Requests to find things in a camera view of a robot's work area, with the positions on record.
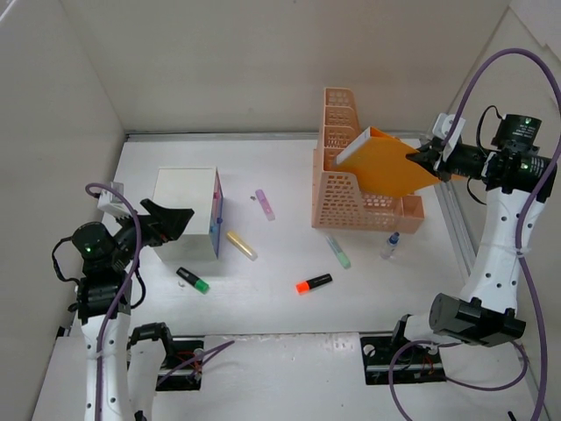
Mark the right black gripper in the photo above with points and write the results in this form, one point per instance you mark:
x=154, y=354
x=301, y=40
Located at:
x=439, y=152

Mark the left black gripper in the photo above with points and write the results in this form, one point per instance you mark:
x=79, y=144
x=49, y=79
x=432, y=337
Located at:
x=149, y=226

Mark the orange folder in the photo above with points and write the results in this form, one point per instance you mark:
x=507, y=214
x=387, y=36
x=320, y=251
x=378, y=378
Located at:
x=379, y=162

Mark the black orange highlighter marker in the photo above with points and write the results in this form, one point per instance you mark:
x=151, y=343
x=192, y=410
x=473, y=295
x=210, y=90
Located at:
x=314, y=283

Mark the blue drawer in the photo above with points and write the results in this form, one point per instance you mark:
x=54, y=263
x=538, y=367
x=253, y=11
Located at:
x=215, y=233

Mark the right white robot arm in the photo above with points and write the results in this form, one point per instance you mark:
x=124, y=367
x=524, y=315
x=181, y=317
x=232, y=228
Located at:
x=484, y=312

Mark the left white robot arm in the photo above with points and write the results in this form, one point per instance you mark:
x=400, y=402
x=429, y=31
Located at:
x=122, y=363

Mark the pink desk organizer rack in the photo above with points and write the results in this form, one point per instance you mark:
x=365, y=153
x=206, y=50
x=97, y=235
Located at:
x=337, y=201

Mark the black green highlighter marker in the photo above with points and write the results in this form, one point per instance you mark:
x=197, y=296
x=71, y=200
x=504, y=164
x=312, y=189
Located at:
x=189, y=278

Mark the yellow highlighter pen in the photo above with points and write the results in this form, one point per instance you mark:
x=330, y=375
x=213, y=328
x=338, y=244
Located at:
x=241, y=245

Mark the purple highlighter pen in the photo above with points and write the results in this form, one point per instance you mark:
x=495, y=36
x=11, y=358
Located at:
x=265, y=205

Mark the small clear dropper bottle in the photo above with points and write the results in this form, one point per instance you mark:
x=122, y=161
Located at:
x=390, y=245

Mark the pale green highlighter pen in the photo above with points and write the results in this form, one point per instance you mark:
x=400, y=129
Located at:
x=338, y=252

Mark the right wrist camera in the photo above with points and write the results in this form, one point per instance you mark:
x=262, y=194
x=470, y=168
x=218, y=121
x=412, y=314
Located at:
x=442, y=130

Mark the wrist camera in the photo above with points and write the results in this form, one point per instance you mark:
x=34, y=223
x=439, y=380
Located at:
x=442, y=130
x=110, y=204

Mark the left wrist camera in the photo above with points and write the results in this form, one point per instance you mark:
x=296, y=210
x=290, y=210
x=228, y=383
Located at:
x=110, y=204

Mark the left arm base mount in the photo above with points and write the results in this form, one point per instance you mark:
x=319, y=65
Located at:
x=188, y=378

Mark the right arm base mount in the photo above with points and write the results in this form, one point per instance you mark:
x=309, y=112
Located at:
x=415, y=365

